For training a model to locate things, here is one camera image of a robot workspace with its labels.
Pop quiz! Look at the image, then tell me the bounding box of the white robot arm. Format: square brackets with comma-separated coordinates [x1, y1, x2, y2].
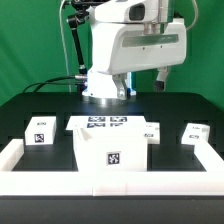
[83, 0, 187, 105]

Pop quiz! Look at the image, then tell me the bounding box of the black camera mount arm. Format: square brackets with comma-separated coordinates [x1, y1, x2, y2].
[66, 0, 101, 81]

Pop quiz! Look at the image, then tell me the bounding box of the black cable bundle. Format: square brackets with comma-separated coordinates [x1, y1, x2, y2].
[22, 75, 88, 94]

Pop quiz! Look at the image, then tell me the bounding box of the grey hanging cable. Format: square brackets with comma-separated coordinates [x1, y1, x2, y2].
[59, 0, 73, 93]

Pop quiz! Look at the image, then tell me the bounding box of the white base marker plate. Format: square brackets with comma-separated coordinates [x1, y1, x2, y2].
[66, 116, 146, 130]

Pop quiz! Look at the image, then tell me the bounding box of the white cabinet top block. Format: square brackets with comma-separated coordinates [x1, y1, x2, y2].
[25, 116, 56, 145]

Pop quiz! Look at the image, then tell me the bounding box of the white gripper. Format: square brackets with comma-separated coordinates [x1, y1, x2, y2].
[107, 21, 187, 100]

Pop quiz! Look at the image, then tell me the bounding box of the white U-shaped fence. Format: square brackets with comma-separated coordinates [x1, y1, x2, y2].
[0, 139, 224, 196]

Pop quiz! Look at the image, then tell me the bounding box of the white cabinet door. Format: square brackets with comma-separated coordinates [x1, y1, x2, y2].
[181, 123, 210, 145]
[144, 122, 160, 144]

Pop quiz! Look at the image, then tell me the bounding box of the white cabinet body box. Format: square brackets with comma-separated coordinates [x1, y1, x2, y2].
[73, 127, 148, 172]

